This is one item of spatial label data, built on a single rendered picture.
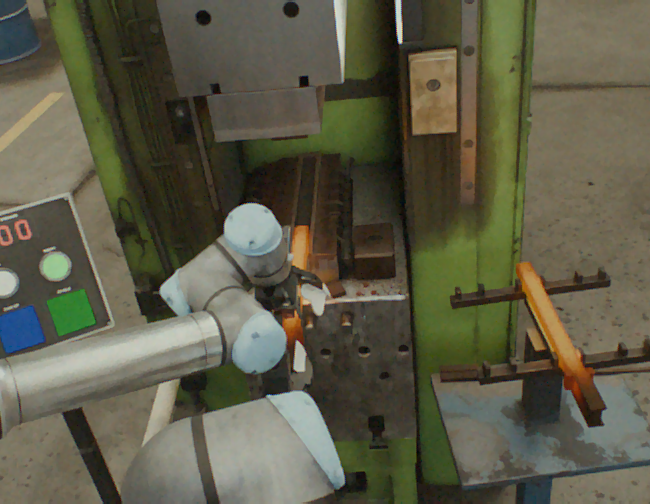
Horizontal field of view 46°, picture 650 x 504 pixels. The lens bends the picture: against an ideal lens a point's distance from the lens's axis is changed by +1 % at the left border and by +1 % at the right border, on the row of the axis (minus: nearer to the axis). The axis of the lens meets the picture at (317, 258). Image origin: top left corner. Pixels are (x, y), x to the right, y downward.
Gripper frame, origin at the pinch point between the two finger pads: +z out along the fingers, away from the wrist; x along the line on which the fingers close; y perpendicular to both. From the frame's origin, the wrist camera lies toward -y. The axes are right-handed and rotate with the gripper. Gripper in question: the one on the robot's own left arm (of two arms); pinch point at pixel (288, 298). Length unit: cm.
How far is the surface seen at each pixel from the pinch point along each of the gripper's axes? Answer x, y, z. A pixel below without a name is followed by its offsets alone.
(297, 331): 1.6, 6.4, 0.1
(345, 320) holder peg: 8.7, -2.1, 20.3
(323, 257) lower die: 4.9, -14.7, 15.9
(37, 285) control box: -49.4, -6.3, 1.5
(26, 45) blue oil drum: -237, -318, 289
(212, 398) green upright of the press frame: -32, 0, 72
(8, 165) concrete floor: -190, -171, 215
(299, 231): -0.3, -21.6, 16.8
